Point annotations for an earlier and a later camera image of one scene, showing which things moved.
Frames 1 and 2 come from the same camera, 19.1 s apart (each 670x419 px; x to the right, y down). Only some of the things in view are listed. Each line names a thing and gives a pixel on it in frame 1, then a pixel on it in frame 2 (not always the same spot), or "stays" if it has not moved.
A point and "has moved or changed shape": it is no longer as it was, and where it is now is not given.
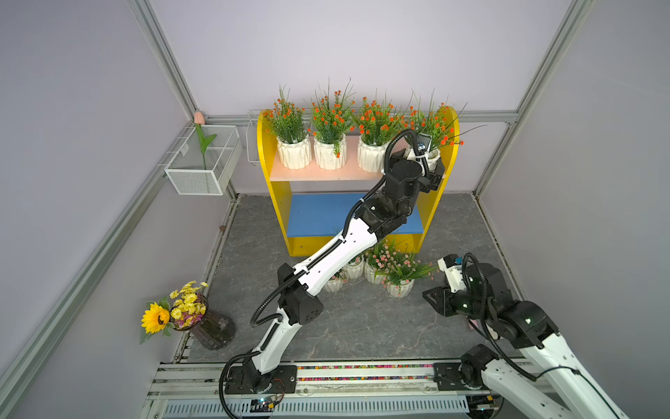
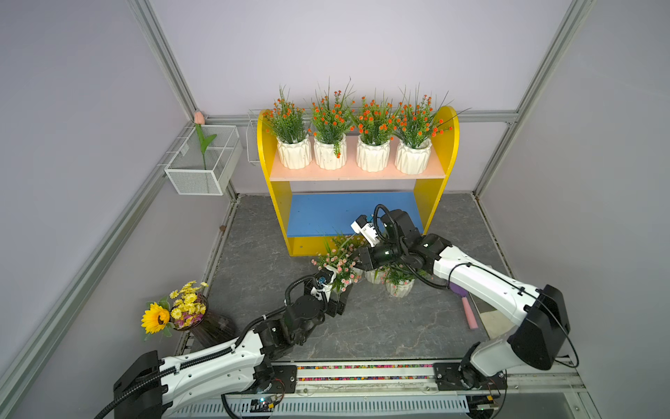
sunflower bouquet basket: x=188 y=309 stays
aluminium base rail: x=195 y=389 stays
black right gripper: x=442 y=297 → x=365 y=261
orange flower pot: x=291 y=133 stays
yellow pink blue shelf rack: x=317 y=202 stays
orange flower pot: x=333 y=119 stays
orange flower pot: x=377 y=125 stays
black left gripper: x=433 y=181 → x=334 y=305
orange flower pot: x=436 y=127 has moved or changed shape
